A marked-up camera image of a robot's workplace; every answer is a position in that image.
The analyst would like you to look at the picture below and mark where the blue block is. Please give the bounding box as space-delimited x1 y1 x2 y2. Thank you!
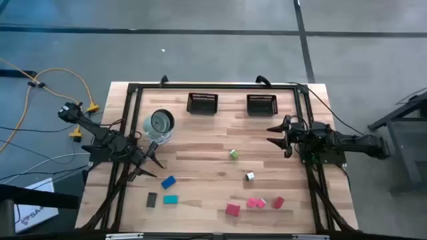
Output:
161 175 177 190

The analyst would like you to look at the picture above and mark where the white printed sign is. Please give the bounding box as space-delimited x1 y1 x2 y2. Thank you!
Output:
13 177 59 233

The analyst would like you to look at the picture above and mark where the silver bracket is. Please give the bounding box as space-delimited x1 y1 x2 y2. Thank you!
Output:
105 233 145 240
292 233 331 240

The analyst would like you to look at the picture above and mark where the black aluminium frame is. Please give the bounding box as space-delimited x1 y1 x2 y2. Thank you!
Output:
75 82 361 240

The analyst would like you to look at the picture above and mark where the black plastic mesh basket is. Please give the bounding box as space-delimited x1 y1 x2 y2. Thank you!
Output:
246 93 279 117
186 92 220 116

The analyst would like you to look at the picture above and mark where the black metal desk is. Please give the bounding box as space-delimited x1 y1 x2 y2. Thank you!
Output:
368 87 427 194

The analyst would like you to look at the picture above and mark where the white floor cable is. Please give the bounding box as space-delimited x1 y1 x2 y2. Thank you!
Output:
2 152 91 185

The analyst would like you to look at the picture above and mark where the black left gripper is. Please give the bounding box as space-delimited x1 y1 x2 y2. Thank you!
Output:
127 141 165 183

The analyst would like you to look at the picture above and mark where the black floor cable cover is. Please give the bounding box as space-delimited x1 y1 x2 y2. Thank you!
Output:
0 69 38 79

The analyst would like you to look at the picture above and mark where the black block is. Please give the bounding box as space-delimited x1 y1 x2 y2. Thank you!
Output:
145 192 158 209

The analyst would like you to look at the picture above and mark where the coiled white cable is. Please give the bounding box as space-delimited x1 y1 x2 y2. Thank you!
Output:
146 131 174 145

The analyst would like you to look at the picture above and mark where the black floor cable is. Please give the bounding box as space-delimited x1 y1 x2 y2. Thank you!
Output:
0 125 79 133
0 165 90 183

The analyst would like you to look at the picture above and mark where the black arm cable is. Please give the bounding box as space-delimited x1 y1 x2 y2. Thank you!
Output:
287 81 366 137

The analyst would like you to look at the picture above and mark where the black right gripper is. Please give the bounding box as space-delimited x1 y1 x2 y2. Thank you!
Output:
266 115 313 159

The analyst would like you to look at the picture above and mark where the black beam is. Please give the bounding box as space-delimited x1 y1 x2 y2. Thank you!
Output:
0 184 81 210

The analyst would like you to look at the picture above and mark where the large red box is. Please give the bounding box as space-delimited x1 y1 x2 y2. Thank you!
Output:
225 203 241 217

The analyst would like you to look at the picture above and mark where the yellow extension cable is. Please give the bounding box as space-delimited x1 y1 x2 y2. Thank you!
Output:
0 57 100 154

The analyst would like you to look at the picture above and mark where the white cylindrical container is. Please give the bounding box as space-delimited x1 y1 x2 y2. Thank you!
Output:
143 109 175 143

